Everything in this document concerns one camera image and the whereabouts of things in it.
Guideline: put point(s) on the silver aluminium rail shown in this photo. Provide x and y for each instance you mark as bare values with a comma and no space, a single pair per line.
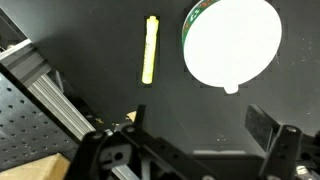
50,90

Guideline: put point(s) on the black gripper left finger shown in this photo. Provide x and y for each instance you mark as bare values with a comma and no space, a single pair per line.
143,146

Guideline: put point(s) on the black perforated breadboard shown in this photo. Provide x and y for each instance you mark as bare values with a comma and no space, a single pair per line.
23,126

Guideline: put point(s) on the small brown cardboard box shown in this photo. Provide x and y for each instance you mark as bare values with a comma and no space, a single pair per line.
132,116

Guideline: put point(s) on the white mug with green band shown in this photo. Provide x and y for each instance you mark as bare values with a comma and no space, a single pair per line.
233,43

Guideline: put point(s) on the yellow sharpie marker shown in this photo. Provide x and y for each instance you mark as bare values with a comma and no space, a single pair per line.
150,50

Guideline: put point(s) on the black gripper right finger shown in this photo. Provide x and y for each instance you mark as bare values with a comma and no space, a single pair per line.
283,150

